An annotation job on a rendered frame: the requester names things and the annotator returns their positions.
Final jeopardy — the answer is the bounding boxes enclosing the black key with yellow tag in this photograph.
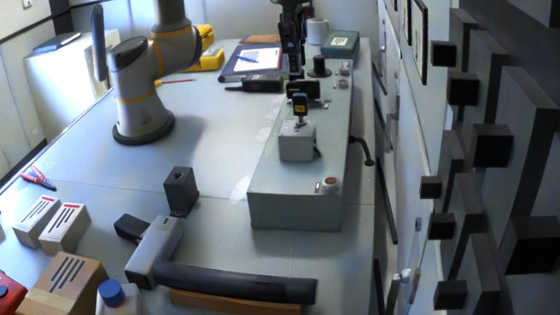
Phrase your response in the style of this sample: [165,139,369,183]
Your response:
[291,91,310,127]

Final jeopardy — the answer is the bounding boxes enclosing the grey lock box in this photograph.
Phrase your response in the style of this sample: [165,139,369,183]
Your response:
[277,120,318,163]

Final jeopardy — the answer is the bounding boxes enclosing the black key rack block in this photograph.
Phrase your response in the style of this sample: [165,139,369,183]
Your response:
[162,166,201,219]

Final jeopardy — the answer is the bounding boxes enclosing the white mug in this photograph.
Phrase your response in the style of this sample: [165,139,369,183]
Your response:
[306,16,332,47]

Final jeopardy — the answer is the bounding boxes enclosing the brown notebook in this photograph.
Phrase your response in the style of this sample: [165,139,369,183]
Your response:
[238,33,283,46]

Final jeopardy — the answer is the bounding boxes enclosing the black round knob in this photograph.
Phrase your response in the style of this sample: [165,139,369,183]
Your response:
[306,54,334,79]

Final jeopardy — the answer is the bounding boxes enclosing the dark blue clipboard with paper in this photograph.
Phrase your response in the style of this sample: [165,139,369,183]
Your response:
[217,43,290,85]

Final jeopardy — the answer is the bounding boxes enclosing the green case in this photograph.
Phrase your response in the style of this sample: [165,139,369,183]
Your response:
[319,30,362,64]

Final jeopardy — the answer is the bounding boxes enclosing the black meter box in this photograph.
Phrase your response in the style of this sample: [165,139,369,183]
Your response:
[285,78,322,102]

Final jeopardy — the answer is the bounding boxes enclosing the black handheld radio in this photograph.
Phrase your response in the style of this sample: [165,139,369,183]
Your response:
[224,73,285,94]

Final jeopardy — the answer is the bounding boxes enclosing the yellow multimeter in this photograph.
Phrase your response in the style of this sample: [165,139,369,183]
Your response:
[180,47,226,74]

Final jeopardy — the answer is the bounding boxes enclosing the red and yellow screwdriver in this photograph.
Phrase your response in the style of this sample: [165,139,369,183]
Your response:
[153,78,197,88]

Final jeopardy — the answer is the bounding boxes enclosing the black bent lever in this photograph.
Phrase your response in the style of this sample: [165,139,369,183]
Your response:
[347,135,376,167]

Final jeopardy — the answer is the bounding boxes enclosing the grey-green control panel box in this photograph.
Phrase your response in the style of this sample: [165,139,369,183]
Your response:
[246,52,355,233]

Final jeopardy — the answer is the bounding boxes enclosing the orange round push button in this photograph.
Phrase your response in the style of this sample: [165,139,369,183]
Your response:
[320,176,341,195]

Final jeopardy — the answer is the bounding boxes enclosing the grey switchboard cabinet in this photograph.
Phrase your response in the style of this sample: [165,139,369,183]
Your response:
[370,0,560,315]

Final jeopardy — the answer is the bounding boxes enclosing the black flat monitor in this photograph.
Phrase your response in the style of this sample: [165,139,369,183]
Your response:
[90,3,111,90]

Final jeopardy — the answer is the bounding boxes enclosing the white cabinet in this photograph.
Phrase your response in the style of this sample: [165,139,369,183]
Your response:
[23,28,122,142]

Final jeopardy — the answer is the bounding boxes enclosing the dark grey book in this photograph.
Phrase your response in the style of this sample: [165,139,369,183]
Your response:
[32,31,83,56]

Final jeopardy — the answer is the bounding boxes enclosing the white and black handheld tool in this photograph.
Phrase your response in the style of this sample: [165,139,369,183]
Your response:
[113,212,184,291]

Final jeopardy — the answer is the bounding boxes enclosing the black long torch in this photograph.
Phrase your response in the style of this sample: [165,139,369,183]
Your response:
[151,260,319,306]

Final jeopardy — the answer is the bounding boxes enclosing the brown wooden board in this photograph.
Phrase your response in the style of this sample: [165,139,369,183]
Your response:
[168,287,303,315]

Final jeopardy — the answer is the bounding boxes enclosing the white box with black stripes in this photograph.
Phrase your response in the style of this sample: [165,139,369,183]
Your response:
[11,194,61,249]
[38,201,93,258]

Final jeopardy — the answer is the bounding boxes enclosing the white bottle with blue cap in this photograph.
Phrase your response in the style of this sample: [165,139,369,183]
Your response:
[95,278,153,315]

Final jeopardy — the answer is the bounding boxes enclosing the brown cardboard box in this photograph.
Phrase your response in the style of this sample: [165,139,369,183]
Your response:
[15,250,111,315]

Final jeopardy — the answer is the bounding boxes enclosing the red case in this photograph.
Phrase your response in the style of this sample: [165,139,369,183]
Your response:
[0,269,29,315]

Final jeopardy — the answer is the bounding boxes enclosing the red handled pliers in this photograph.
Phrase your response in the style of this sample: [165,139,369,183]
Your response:
[19,164,58,193]

